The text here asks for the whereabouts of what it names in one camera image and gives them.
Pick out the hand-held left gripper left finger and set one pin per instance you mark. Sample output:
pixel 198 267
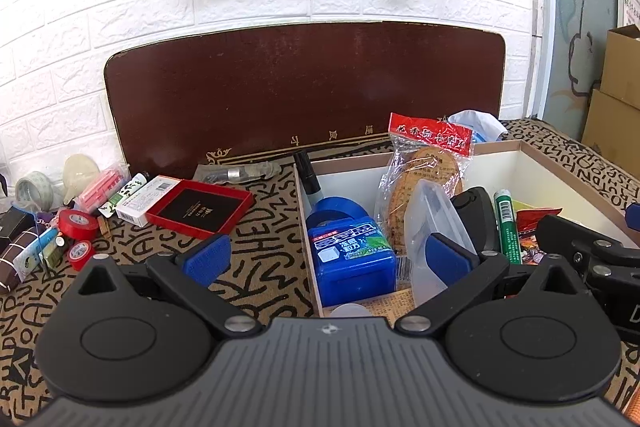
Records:
pixel 207 257

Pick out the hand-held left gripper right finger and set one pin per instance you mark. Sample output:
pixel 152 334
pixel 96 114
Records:
pixel 447 257

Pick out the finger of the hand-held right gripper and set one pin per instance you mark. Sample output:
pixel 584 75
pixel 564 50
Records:
pixel 633 214
pixel 575 237

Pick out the clear plastic case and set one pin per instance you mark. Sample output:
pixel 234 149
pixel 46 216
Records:
pixel 425 227

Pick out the white container box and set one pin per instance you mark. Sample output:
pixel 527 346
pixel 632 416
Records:
pixel 500 167

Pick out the blue tape roll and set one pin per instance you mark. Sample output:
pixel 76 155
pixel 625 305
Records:
pixel 332 207

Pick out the black marker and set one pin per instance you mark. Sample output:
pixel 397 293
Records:
pixel 309 177

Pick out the red snack packet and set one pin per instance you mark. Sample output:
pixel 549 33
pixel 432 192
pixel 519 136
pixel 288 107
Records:
pixel 532 219

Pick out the red tray box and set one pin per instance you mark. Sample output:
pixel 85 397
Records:
pixel 197 209

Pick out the black hard case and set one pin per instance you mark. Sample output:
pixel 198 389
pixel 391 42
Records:
pixel 477 209

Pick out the white small box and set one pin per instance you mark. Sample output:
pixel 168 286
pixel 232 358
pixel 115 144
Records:
pixel 145 202

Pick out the cardboard box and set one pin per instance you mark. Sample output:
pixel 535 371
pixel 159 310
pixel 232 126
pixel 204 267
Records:
pixel 622 62
pixel 612 127

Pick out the silver folding tool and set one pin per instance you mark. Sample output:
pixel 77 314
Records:
pixel 240 172

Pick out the clear packet with red header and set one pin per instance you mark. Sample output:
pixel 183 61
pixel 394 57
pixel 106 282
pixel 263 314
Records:
pixel 420 167

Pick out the blue labelled box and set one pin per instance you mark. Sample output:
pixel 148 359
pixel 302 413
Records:
pixel 350 257

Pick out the green and white tube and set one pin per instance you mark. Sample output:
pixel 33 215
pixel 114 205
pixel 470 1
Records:
pixel 125 194

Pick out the white round cap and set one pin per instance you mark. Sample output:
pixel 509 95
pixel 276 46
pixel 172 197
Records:
pixel 350 311

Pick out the pink packet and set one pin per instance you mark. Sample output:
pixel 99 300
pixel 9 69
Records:
pixel 102 187

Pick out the red tape roll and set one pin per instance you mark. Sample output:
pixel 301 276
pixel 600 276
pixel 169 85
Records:
pixel 81 254
pixel 77 224

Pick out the white and blue crumpled bag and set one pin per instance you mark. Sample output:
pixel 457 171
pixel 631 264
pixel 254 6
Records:
pixel 475 122

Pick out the translucent funnel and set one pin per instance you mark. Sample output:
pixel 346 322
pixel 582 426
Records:
pixel 77 172

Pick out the white and blue pen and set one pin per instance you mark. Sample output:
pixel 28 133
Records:
pixel 35 252

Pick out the pale clear tape roll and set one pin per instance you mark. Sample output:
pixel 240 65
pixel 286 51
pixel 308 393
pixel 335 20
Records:
pixel 31 189

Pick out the brown wooden board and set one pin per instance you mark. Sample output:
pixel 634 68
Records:
pixel 300 87

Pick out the brown striped glasses case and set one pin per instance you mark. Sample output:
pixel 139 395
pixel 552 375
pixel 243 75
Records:
pixel 12 259

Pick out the black box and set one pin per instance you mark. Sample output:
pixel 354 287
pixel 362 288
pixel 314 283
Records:
pixel 12 223

